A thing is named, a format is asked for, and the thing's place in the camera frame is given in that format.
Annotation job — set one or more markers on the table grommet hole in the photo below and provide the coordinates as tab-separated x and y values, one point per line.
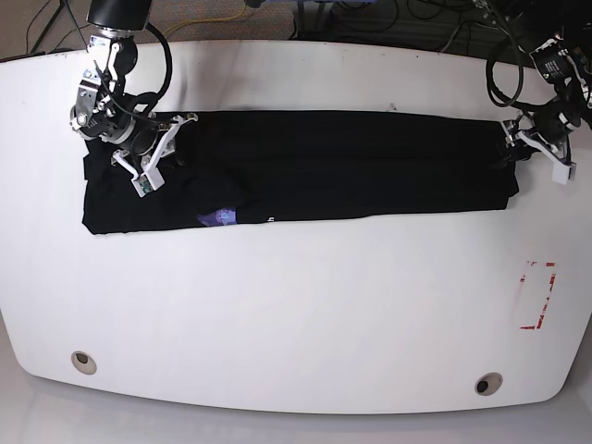
488	384
84	363

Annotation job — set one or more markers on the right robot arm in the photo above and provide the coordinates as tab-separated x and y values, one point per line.
104	111

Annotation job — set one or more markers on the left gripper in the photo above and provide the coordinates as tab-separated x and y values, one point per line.
545	131

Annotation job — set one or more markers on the black t-shirt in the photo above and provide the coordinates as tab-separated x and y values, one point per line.
252	167

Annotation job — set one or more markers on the red tape rectangle marking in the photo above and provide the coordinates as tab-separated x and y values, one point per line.
535	289

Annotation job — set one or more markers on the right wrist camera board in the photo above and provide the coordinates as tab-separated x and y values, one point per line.
142	186

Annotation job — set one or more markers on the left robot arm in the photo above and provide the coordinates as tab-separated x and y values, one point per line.
556	36

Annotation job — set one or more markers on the left table grommet hole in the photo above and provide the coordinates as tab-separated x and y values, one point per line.
84	363

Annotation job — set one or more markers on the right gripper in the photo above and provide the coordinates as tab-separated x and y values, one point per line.
148	146

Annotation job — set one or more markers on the right table grommet hole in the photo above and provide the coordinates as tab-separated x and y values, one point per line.
488	384

